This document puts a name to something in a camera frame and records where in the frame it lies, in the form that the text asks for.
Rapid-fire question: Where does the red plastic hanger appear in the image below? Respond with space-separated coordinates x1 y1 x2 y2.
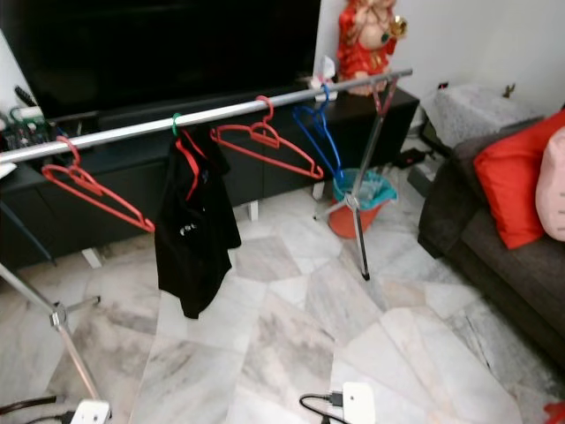
210 95 326 180
41 137 155 235

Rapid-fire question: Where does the red hanger green hook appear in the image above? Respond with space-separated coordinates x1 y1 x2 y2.
170 113 204 202

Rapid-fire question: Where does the blue plastic hanger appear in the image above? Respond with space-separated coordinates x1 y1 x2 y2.
293 82 350 178

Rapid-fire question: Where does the white green plug box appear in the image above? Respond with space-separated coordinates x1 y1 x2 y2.
13 106 47 123

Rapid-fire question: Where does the marble pattern folding table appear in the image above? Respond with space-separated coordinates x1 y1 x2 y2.
0 396 59 416

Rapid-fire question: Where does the black sweater small white logo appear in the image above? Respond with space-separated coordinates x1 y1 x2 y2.
154 128 242 321

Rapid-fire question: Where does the black television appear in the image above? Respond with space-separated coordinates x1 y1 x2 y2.
0 0 323 120

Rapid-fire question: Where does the silver metal clothes rack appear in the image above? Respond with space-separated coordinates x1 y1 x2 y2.
0 69 416 405

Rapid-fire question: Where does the orange plastic bucket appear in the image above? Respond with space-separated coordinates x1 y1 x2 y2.
327 170 394 239

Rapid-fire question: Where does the white tissue pack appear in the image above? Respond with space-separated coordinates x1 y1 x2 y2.
309 56 336 89

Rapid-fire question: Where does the teal plastic bin bag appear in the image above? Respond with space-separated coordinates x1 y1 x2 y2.
331 168 400 211

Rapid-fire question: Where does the red gold statue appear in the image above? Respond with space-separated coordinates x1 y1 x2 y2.
335 0 410 96

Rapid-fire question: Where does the grey lace cloth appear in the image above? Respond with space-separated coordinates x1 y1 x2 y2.
419 82 544 151

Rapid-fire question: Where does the dark brown sofa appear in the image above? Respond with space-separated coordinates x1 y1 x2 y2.
417 115 565 345

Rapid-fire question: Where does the red cushion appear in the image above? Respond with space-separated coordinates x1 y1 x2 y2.
472 110 565 250

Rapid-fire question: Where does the red plastic stool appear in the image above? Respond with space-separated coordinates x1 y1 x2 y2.
543 402 565 424

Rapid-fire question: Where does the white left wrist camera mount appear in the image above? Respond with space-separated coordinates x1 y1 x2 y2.
72 399 111 424

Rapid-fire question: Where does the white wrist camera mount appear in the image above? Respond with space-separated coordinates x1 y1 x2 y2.
340 382 378 424
72 399 111 424

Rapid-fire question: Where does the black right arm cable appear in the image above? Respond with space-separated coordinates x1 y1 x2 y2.
298 391 345 424

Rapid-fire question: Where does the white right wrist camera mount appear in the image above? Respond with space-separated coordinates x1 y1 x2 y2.
340 382 378 424

